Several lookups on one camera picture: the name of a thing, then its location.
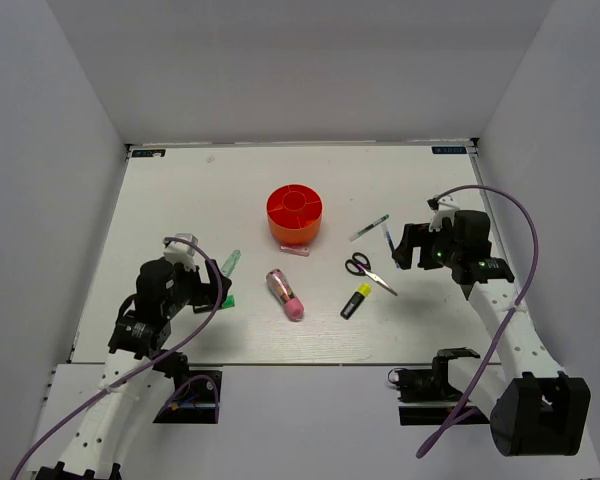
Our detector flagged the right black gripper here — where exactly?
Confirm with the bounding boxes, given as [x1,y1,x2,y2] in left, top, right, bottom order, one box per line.
[392,219,462,270]

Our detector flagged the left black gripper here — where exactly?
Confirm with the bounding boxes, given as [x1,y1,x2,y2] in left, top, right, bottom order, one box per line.
[163,258,231,317]

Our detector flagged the blue pen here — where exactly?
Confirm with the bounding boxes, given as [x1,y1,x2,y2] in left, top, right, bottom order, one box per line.
[381,222,395,255]

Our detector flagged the green transparent pen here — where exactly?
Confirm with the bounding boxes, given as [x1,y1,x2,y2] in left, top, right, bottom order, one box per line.
[221,249,241,278]

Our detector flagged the green white pen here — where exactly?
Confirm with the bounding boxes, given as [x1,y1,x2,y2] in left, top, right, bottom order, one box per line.
[348,214,390,242]

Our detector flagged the yellow highlighter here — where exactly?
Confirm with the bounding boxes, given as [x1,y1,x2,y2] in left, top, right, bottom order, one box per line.
[340,283,372,320]

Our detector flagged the pink eraser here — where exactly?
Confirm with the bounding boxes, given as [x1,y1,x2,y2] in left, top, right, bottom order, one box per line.
[280,245,310,257]

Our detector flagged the green highlighter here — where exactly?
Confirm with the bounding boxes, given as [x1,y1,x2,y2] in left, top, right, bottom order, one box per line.
[221,295,235,309]

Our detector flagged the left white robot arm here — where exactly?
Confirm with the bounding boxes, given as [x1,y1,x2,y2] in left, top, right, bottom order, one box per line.
[11,254,231,479]

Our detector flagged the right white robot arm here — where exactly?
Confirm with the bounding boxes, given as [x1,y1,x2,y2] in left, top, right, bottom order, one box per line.
[388,210,591,456]

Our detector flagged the pink capped marker case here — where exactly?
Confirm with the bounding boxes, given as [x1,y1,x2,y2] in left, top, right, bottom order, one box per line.
[266,269,304,321]

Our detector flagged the right corner label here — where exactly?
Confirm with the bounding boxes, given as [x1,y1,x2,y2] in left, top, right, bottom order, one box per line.
[431,145,467,155]

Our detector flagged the corner label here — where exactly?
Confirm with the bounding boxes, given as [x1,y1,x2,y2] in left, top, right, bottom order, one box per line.
[131,149,166,158]
[431,145,467,155]

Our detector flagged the orange round organizer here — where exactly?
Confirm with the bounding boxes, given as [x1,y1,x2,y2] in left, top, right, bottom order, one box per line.
[266,184,323,245]

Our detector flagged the left corner label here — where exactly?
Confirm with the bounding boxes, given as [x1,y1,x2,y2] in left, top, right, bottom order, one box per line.
[131,149,166,158]

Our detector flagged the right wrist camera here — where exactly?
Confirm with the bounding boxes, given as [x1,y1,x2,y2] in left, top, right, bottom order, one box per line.
[427,195,459,232]

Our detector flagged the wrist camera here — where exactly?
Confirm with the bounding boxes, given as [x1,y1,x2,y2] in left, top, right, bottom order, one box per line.
[163,233,198,270]
[427,195,459,232]

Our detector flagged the black handled scissors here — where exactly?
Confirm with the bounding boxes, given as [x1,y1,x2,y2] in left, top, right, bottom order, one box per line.
[344,252,398,296]

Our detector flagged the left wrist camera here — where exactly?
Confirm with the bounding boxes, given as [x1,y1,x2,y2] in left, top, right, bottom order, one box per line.
[163,233,198,270]

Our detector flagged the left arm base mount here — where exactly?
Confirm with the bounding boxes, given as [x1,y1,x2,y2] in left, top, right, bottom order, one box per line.
[153,368,223,425]

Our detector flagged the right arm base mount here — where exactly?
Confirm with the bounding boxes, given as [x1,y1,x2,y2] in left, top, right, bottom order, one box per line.
[387,347,480,426]

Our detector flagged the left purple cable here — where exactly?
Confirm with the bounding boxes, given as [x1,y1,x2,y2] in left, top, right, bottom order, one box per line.
[9,237,225,480]

